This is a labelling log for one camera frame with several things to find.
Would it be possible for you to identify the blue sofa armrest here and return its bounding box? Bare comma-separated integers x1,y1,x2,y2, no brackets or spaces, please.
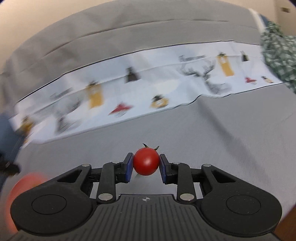
0,113,25,164

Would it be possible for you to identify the white printed cloth strip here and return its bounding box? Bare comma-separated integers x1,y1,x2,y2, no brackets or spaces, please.
10,41,280,144

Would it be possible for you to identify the pink round plate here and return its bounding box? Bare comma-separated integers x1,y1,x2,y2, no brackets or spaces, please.
5,171,53,232

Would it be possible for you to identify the grey sofa cover cloth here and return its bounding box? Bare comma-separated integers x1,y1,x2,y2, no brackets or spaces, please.
0,0,296,241

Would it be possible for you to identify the red cherry tomato upper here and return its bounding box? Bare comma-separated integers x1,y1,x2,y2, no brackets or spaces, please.
133,144,160,176

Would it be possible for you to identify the green patterned cushion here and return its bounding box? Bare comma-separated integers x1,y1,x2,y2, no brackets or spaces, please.
261,21,295,92

